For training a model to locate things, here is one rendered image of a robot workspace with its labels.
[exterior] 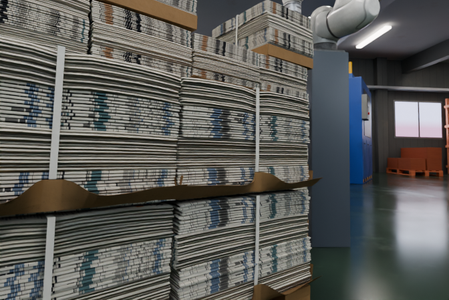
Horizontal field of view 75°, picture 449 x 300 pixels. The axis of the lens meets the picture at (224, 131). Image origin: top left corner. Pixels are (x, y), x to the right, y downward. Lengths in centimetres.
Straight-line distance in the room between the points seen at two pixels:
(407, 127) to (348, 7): 854
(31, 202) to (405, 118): 982
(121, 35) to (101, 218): 50
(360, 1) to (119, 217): 140
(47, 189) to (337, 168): 137
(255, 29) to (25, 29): 80
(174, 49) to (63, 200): 57
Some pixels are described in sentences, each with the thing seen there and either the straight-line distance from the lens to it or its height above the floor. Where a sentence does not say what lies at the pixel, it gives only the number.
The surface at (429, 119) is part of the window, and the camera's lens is 1044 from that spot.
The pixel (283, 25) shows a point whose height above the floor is 97.
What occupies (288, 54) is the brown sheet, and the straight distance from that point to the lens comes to 125.
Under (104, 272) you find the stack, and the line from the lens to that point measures 51.
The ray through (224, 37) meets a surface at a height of 99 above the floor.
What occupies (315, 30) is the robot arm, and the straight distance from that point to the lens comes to 173.
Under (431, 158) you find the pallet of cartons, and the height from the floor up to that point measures 44.
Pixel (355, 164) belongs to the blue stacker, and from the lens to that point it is 517.
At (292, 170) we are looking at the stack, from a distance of 72.
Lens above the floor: 46
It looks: 4 degrees up
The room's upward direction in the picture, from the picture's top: 1 degrees clockwise
